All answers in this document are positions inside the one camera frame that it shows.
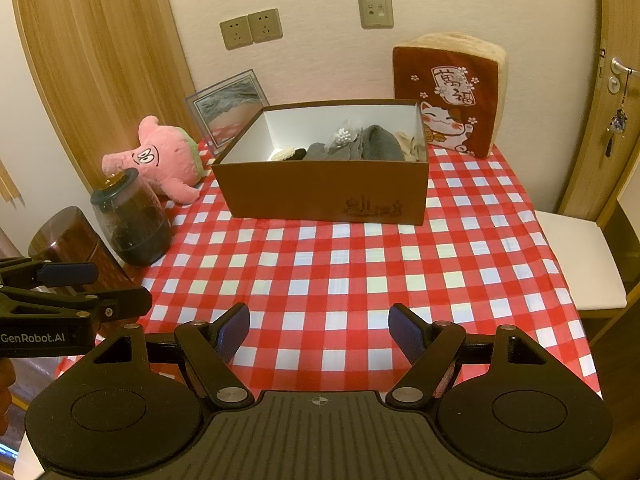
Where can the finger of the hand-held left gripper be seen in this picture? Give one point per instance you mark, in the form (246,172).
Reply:
(120,302)
(67,272)

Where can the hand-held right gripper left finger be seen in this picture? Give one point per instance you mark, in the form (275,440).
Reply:
(235,330)

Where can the red checkered tablecloth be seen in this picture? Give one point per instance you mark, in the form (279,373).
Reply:
(320,270)

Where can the cream round pad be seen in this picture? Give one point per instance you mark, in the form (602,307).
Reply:
(283,155)

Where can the grey knit hat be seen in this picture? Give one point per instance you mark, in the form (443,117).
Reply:
(380,142)

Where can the grey ragged cloth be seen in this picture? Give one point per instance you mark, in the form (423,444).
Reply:
(325,152)

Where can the wooden door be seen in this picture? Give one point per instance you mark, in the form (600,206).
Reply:
(590,135)

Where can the white chair seat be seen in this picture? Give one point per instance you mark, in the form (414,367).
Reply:
(575,260)

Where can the glass jar with green lid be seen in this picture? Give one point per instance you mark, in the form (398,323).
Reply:
(132,225)

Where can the pink plush toy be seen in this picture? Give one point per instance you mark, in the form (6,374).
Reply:
(160,155)

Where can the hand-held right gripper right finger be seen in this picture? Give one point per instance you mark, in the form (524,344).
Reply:
(402,330)

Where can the beige data wall socket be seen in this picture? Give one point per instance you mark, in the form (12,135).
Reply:
(376,11)

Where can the brown cardboard box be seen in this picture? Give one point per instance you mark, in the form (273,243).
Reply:
(320,190)

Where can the brown transparent container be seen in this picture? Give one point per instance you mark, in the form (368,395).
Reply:
(75,240)

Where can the clear plastic packet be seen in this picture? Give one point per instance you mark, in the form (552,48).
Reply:
(344,135)

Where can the beige cloth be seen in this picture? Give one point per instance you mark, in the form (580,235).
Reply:
(412,147)

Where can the red lucky cat cushion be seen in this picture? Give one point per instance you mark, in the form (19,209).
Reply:
(450,90)

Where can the beige double wall socket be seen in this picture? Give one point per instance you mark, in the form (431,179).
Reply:
(235,32)
(265,26)

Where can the black round pad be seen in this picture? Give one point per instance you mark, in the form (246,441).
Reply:
(300,155)

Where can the wooden panel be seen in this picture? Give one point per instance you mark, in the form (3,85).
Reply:
(100,60)

